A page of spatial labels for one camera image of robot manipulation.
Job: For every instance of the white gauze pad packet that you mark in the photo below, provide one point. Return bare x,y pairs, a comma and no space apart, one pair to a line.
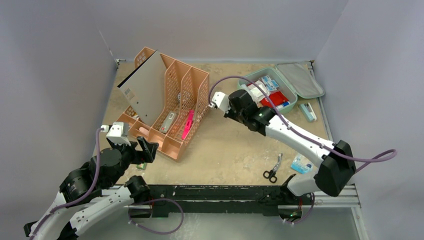
258,91

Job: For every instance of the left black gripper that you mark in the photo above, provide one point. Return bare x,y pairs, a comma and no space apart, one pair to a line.
147,154

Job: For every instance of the black table front rail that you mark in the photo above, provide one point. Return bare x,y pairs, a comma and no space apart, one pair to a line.
267,200

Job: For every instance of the black handled scissors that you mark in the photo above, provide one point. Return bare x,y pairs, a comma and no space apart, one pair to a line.
271,174

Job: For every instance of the red first aid pouch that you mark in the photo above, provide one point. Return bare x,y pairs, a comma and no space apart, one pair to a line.
277,98

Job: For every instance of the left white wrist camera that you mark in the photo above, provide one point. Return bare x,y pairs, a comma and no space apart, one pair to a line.
117,133

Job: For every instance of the blue white bandage roll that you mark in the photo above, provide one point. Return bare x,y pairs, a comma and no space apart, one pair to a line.
283,105

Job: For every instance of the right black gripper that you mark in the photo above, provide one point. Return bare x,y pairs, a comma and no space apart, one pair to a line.
234,102

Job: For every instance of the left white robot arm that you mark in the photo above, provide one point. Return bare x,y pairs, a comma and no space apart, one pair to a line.
67,217

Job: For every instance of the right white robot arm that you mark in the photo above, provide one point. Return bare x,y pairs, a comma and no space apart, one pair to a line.
334,169

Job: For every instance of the alcohol wipes bag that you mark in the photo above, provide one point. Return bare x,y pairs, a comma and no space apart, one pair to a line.
270,84

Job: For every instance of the pink marker pen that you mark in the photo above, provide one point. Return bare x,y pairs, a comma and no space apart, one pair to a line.
188,124

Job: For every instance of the blue wipes packet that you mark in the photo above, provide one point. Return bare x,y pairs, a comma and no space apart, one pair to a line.
301,164

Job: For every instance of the grey folder board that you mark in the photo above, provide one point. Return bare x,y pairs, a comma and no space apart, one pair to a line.
144,87

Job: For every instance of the mint green storage case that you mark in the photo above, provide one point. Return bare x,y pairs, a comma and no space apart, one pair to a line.
296,79

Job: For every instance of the pink plastic desk organizer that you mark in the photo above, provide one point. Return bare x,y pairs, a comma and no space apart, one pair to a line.
185,88

